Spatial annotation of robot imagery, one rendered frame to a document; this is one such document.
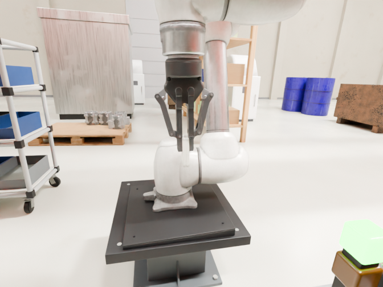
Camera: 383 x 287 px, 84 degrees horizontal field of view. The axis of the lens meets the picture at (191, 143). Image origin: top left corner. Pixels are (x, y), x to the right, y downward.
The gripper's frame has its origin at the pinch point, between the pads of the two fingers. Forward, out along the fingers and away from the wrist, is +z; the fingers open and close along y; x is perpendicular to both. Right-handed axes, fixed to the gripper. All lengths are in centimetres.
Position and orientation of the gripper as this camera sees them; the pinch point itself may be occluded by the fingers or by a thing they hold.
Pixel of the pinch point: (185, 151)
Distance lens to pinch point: 50.1
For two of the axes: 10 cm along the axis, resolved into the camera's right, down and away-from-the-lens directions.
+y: -9.9, 0.6, -1.3
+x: 1.4, 3.1, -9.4
